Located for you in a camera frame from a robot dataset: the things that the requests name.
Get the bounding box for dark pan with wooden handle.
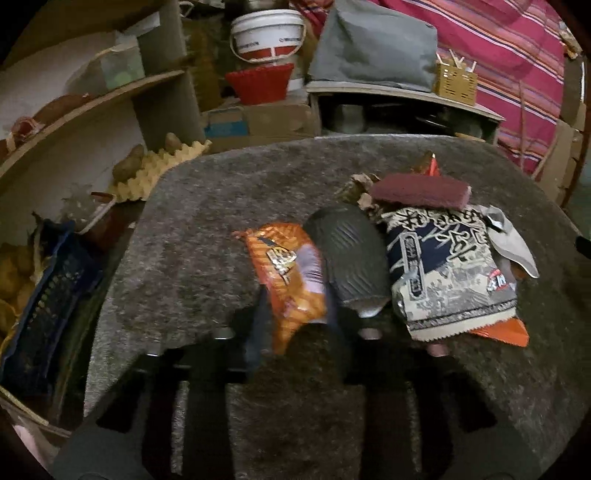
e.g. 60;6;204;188
413;110;475;140

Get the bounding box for cardboard box with blue label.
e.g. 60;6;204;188
202;102;320;141

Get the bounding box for yellow basket with sticks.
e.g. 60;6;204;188
435;52;478;107

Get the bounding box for large brown potato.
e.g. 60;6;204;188
112;144;146;182

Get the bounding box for blue white printed snack packet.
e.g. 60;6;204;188
379;206;519;342

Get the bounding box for clear plastic container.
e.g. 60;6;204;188
67;44;146;95

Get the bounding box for small red wrapper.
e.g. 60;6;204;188
414;151;443;178

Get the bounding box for wooden shelf unit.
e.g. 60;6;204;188
0;0;204;222

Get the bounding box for red striped blanket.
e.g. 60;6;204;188
288;0;568;175

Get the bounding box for plain orange wrapper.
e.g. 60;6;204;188
468;318;530;348

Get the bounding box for red plastic basket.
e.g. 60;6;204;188
225;63;295;106

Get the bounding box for orange snack packet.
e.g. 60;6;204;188
232;222;329;355

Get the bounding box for yellow egg tray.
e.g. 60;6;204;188
108;138;213;202

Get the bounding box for white red plastic bucket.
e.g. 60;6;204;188
229;9;308;92

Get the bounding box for brown crumpled paper scraps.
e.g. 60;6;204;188
339;172;387;217

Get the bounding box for grey cloth bag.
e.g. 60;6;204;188
307;0;439;92

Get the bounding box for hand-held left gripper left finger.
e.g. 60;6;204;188
53;286;275;480

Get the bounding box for maroon scouring pad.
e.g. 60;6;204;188
370;173;472;212

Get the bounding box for grey felt mat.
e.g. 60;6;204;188
83;134;591;480

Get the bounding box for folded cardboard sheet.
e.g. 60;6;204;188
538;117;583;206

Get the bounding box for dark grey ribbed pouch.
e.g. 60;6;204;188
303;204;393;319

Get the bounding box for grey white torn wrapper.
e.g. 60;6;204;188
475;204;540;279

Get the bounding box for blue plastic crate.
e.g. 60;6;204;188
0;220;103;400

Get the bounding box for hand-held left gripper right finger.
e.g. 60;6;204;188
321;316;542;480

